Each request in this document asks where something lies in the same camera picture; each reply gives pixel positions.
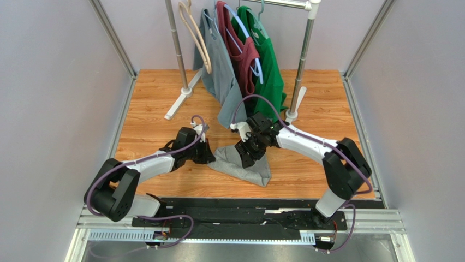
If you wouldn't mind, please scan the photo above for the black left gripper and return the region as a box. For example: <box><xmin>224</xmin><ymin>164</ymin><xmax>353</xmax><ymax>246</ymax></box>
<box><xmin>185</xmin><ymin>138</ymin><xmax>216</xmax><ymax>164</ymax></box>

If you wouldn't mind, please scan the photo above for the light grey cloth napkin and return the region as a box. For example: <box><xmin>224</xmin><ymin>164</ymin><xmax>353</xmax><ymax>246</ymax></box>
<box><xmin>207</xmin><ymin>145</ymin><xmax>272</xmax><ymax>187</ymax></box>

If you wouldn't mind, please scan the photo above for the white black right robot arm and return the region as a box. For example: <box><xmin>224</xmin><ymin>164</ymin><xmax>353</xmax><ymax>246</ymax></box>
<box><xmin>230</xmin><ymin>112</ymin><xmax>372</xmax><ymax>218</ymax></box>

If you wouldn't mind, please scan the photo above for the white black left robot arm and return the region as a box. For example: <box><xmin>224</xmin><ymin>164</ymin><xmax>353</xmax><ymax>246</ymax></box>
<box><xmin>84</xmin><ymin>124</ymin><xmax>216</xmax><ymax>222</ymax></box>

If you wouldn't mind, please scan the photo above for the green hanging shirt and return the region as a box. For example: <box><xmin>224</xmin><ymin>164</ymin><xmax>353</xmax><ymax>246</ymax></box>
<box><xmin>236</xmin><ymin>6</ymin><xmax>287</xmax><ymax>113</ymax></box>

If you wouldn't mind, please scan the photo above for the light blue hanger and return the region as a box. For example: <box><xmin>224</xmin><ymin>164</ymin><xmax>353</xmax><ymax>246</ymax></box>
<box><xmin>203</xmin><ymin>2</ymin><xmax>264</xmax><ymax>85</ymax></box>

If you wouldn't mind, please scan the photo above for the blue-grey hanging shirt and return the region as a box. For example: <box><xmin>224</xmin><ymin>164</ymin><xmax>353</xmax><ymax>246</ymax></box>
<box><xmin>193</xmin><ymin>9</ymin><xmax>247</xmax><ymax>128</ymax></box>

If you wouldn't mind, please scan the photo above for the maroon hanging shirt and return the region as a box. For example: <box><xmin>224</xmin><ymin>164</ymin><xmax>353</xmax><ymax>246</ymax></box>
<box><xmin>216</xmin><ymin>0</ymin><xmax>259</xmax><ymax>102</ymax></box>

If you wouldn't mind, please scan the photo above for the wooden hanger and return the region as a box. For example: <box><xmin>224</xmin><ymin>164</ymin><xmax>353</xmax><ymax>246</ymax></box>
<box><xmin>178</xmin><ymin>1</ymin><xmax>212</xmax><ymax>74</ymax></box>

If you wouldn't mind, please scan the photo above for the teal green hanger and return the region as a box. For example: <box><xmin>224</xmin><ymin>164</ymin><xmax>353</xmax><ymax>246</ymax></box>
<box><xmin>245</xmin><ymin>0</ymin><xmax>269</xmax><ymax>44</ymax></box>

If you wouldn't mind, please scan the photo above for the white clothes rack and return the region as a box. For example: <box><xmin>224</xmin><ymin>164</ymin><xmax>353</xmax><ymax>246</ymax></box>
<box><xmin>164</xmin><ymin>0</ymin><xmax>322</xmax><ymax>124</ymax></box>

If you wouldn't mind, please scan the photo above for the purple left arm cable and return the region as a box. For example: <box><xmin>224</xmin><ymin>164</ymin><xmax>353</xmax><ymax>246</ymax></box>
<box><xmin>85</xmin><ymin>115</ymin><xmax>208</xmax><ymax>250</ymax></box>

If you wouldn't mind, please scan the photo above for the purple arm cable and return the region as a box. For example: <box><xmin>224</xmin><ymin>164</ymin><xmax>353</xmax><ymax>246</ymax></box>
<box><xmin>231</xmin><ymin>94</ymin><xmax>374</xmax><ymax>254</ymax></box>
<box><xmin>85</xmin><ymin>115</ymin><xmax>208</xmax><ymax>250</ymax></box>

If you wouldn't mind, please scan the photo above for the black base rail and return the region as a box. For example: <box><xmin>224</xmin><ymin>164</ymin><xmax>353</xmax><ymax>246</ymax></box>
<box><xmin>96</xmin><ymin>197</ymin><xmax>386</xmax><ymax>241</ymax></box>

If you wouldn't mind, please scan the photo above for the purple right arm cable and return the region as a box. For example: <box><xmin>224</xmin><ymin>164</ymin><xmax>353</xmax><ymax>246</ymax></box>
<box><xmin>231</xmin><ymin>94</ymin><xmax>374</xmax><ymax>254</ymax></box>

